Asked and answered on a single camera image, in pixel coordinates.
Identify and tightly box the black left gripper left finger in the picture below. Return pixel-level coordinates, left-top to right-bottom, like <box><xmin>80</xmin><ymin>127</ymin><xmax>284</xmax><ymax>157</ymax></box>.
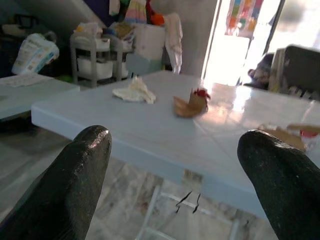
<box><xmin>0</xmin><ymin>124</ymin><xmax>113</xmax><ymax>240</ymax></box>

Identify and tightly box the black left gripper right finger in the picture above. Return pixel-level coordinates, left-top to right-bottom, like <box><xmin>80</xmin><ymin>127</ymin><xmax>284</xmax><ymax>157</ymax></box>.
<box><xmin>236</xmin><ymin>129</ymin><xmax>320</xmax><ymax>240</ymax></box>

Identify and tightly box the printed brown paper bag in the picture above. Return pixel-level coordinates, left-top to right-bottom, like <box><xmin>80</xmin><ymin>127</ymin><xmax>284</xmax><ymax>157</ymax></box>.
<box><xmin>257</xmin><ymin>122</ymin><xmax>320</xmax><ymax>153</ymax></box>

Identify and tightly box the torn brown paper piece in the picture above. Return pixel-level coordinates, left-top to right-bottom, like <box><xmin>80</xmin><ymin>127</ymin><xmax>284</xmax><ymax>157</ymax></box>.
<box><xmin>173</xmin><ymin>87</ymin><xmax>210</xmax><ymax>118</ymax></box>

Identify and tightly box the small pale blue plastic table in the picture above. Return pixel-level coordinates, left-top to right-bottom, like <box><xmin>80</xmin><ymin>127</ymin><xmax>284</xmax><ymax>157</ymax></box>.
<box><xmin>0</xmin><ymin>74</ymin><xmax>81</xmax><ymax>123</ymax></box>

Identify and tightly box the large pale blue plastic table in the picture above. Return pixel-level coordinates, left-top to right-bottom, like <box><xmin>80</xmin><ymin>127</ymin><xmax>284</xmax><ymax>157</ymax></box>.
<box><xmin>30</xmin><ymin>70</ymin><xmax>320</xmax><ymax>221</ymax></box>

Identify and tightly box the printed white paper sheet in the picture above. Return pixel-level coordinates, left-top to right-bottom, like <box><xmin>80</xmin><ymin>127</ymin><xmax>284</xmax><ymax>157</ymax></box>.
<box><xmin>0</xmin><ymin>74</ymin><xmax>55</xmax><ymax>88</ymax></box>

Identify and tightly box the crumpled white tissue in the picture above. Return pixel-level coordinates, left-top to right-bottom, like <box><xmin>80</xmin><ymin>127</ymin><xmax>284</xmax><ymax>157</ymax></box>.
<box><xmin>111</xmin><ymin>76</ymin><xmax>157</xmax><ymax>105</ymax></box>

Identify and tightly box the dark armchair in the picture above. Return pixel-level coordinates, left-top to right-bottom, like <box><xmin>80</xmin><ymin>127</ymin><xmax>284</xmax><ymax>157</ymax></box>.
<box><xmin>247</xmin><ymin>44</ymin><xmax>320</xmax><ymax>101</ymax></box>

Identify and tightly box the crumpled red wrapper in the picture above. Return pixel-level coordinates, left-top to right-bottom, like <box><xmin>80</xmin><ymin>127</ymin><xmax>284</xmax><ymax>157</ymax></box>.
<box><xmin>192</xmin><ymin>87</ymin><xmax>211</xmax><ymax>100</ymax></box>

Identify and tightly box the grey storage trolley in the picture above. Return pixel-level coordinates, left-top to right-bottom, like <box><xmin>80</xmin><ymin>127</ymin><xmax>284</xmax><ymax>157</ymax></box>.
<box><xmin>69</xmin><ymin>29</ymin><xmax>136</xmax><ymax>89</ymax></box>

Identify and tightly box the white diaper pack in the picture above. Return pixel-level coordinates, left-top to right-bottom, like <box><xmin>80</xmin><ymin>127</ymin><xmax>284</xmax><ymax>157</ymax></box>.
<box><xmin>11</xmin><ymin>32</ymin><xmax>60</xmax><ymax>76</ymax></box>

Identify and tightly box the small pale blue child chair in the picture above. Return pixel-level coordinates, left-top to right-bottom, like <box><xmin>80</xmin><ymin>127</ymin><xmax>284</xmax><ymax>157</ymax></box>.
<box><xmin>126</xmin><ymin>53</ymin><xmax>163</xmax><ymax>78</ymax></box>

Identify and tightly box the white cabinet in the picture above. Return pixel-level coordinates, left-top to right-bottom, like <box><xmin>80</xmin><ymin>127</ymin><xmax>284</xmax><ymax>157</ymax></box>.
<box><xmin>134</xmin><ymin>23</ymin><xmax>167</xmax><ymax>62</ymax></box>

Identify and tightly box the colourful patchwork hanging cloth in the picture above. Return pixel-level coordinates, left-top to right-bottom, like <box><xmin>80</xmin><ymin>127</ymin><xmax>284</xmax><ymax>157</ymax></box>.
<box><xmin>224</xmin><ymin>0</ymin><xmax>265</xmax><ymax>37</ymax></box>

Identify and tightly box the white hanging garment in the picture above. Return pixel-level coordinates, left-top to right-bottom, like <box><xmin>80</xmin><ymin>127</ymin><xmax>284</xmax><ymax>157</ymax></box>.
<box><xmin>163</xmin><ymin>12</ymin><xmax>184</xmax><ymax>75</ymax></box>

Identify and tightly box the pastel striped hanging garment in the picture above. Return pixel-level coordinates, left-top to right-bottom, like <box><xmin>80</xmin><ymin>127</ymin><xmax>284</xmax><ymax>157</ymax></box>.
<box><xmin>124</xmin><ymin>0</ymin><xmax>148</xmax><ymax>25</ymax></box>

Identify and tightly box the orange and red cloth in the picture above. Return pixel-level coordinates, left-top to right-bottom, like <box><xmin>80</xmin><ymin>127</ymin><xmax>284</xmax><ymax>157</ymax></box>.
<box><xmin>146</xmin><ymin>0</ymin><xmax>166</xmax><ymax>26</ymax></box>

